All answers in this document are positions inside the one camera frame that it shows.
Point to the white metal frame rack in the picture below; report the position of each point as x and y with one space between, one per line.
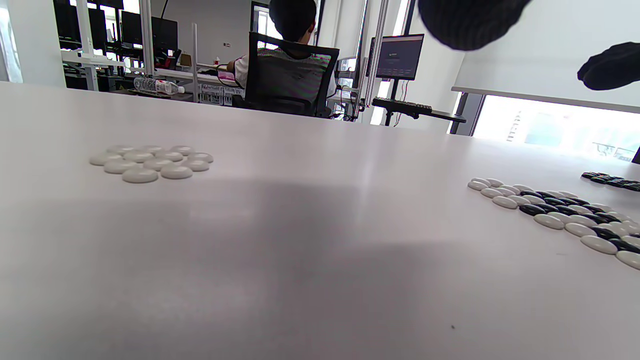
146 35

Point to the black monitor stand pole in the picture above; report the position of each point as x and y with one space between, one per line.
391 102

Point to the grey window pillar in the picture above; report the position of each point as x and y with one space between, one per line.
467 115

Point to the clear plastic water bottle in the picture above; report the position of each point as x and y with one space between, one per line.
157 86

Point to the person's left hand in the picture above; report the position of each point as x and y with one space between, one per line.
470 22

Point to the black mesh office chair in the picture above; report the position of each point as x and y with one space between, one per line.
290 75

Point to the pile of mixed go stones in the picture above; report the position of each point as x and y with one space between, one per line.
550 220

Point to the pink item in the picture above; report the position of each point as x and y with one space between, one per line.
226 76

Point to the white roller blind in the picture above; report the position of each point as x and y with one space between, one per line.
550 55

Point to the black computer monitor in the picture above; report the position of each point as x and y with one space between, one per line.
400 57

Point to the aluminium frame post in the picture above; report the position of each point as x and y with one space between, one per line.
374 50

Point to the person's right hand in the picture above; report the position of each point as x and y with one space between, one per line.
612 67

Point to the black keyboard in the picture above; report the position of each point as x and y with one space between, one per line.
402 105

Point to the dark background monitor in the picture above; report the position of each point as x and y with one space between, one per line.
162 32

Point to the cluster of white go stones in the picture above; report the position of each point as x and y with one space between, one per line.
140 175

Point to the cluster of black go stones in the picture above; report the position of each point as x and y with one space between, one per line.
610 180

